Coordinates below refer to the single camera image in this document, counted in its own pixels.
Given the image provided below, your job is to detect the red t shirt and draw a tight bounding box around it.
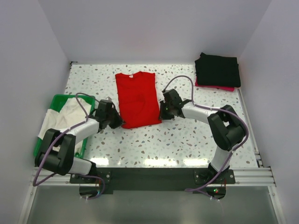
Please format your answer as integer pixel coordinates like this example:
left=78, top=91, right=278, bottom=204
left=115, top=71, right=162, bottom=129

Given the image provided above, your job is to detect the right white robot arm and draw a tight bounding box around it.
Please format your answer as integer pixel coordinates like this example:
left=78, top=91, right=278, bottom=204
left=159, top=89, right=249, bottom=183

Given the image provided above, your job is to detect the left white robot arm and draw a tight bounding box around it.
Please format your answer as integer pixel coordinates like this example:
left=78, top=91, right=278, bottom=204
left=35, top=100, right=123, bottom=183

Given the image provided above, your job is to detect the white t shirt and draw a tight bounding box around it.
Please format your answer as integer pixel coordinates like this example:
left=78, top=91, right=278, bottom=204
left=37, top=97, right=93, bottom=152

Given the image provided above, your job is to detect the green plastic basket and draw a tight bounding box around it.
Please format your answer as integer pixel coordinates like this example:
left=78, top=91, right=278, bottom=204
left=32, top=94, right=97, bottom=158

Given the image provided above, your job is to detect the pink folded t shirt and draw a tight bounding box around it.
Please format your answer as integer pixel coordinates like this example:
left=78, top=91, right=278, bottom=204
left=195, top=79, right=235, bottom=92

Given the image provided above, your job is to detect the black folded t shirt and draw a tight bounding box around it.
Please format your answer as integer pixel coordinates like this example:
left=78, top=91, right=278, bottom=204
left=195, top=52, right=241, bottom=88

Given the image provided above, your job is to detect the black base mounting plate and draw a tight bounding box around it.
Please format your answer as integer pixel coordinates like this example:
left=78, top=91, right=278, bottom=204
left=70, top=167, right=234, bottom=200

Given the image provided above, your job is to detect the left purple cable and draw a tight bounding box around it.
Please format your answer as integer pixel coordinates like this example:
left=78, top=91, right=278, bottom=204
left=32, top=92, right=96, bottom=187

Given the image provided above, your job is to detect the aluminium frame rail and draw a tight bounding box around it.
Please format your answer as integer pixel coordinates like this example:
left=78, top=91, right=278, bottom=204
left=40, top=168, right=276, bottom=187

